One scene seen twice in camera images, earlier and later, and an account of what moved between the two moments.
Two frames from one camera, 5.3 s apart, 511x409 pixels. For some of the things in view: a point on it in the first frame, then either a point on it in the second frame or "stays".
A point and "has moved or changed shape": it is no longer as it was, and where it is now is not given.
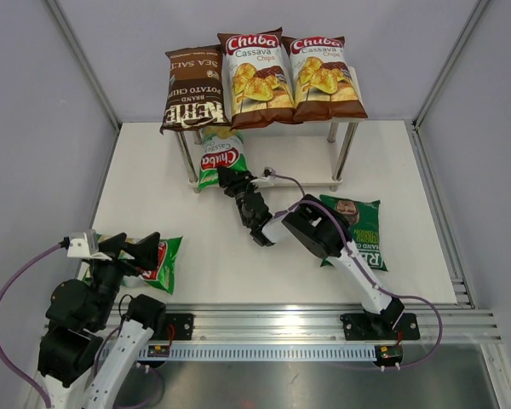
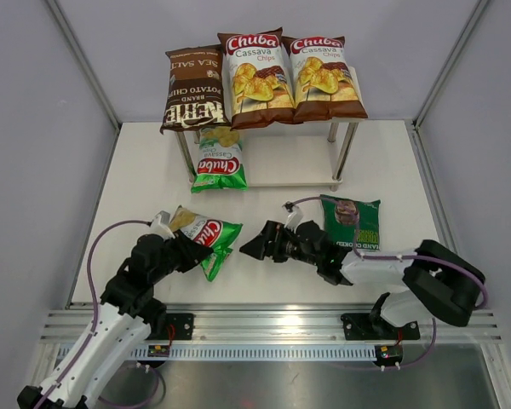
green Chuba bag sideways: x=162 y=276 has moved or changed shape
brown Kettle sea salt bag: x=195 y=97 stays
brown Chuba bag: x=259 y=80 stays
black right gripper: x=235 y=181 → x=261 y=244
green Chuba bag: x=221 y=147 stays
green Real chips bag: x=363 y=216 stays
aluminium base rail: x=318 y=325 stays
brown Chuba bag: x=323 y=88 stays
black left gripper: x=111 y=247 → x=192 y=252
